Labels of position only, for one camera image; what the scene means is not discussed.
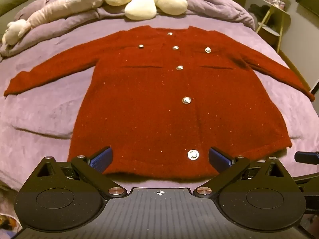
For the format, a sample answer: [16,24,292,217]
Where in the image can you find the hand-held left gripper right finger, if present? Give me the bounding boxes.
[193,147,299,198]

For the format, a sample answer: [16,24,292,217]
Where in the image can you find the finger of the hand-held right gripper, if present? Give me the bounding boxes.
[292,172,319,197]
[294,151,319,165]

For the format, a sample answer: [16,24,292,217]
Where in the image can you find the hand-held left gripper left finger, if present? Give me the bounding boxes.
[22,146,127,198]

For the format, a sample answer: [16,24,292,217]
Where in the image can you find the red button cardigan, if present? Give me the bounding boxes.
[4,25,316,180]

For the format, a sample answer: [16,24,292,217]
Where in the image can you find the purple bed blanket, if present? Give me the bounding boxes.
[0,14,319,219]

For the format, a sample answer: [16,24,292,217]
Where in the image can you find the yellow side table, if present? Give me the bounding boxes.
[257,0,292,53]

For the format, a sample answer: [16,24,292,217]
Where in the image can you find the purple duvet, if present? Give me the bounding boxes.
[0,0,256,58]

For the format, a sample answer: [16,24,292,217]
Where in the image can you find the cream flower pillow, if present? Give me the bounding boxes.
[102,0,195,21]

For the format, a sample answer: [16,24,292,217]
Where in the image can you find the pink plush toy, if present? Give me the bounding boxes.
[1,0,104,47]

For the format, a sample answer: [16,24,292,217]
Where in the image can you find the pink boxes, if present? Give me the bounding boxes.
[267,0,286,9]

